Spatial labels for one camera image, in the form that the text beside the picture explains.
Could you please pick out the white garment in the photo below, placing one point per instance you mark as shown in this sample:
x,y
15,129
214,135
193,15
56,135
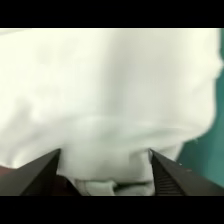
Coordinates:
x,y
106,93

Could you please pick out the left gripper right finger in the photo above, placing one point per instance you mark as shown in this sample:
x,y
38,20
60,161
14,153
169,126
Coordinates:
x,y
176,180

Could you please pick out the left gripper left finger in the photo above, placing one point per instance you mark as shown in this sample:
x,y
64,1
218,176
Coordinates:
x,y
36,176

